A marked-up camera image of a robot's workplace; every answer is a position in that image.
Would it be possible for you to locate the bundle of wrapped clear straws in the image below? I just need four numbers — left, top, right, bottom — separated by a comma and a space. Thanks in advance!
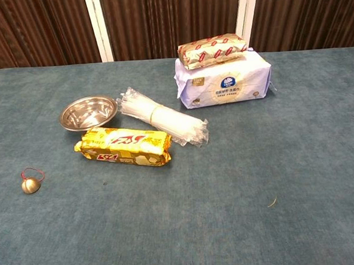
115, 82, 211, 152

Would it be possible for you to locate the stainless steel bowl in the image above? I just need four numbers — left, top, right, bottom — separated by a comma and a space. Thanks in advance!
58, 94, 120, 133

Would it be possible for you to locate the yellow biscuit package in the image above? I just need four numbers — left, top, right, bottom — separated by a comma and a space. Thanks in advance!
72, 122, 174, 172

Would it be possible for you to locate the small brass bell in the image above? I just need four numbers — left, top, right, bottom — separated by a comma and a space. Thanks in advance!
19, 167, 47, 195

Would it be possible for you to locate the white vertical frame post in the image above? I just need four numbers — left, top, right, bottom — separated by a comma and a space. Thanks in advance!
233, 0, 263, 44
83, 0, 115, 64

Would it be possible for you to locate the white tissue pack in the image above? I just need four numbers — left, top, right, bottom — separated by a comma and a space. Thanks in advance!
172, 46, 278, 110

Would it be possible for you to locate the brown pleated curtain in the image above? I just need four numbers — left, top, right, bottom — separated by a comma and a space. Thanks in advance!
0, 0, 354, 76

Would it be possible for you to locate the gold red patterned snack package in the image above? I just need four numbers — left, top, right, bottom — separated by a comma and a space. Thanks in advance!
176, 32, 249, 71

